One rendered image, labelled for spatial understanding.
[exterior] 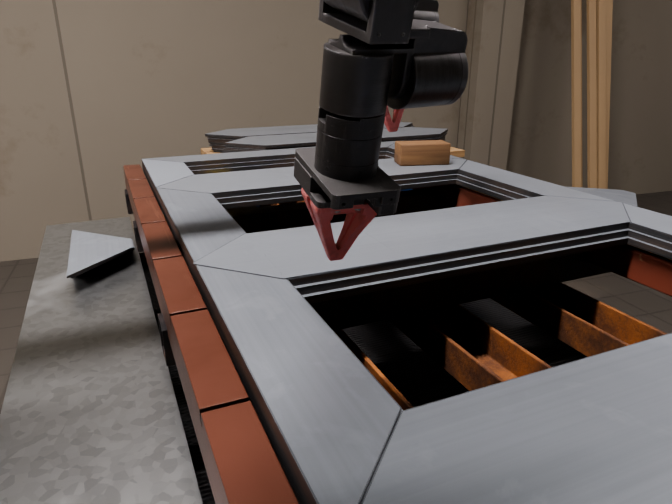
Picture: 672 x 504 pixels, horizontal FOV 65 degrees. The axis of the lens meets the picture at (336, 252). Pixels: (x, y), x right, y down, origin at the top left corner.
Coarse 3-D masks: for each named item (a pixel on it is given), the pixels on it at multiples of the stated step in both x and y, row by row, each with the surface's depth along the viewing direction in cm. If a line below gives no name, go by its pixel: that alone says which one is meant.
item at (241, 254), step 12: (240, 240) 74; (216, 252) 70; (228, 252) 70; (240, 252) 70; (252, 252) 70; (228, 264) 66; (240, 264) 66; (252, 264) 66; (264, 264) 66; (276, 276) 62
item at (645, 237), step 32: (224, 160) 132; (256, 160) 136; (288, 160) 138; (224, 192) 101; (256, 192) 103; (288, 192) 105; (480, 192) 113; (512, 192) 105; (448, 256) 70; (480, 256) 72; (512, 256) 74; (544, 256) 76; (320, 288) 63; (352, 288) 64; (384, 288) 66; (288, 448) 35; (384, 448) 35
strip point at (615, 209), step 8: (568, 200) 95; (576, 200) 95; (584, 200) 95; (592, 200) 95; (600, 200) 95; (592, 208) 90; (600, 208) 90; (608, 208) 90; (616, 208) 90; (624, 208) 90; (616, 216) 85; (624, 216) 85
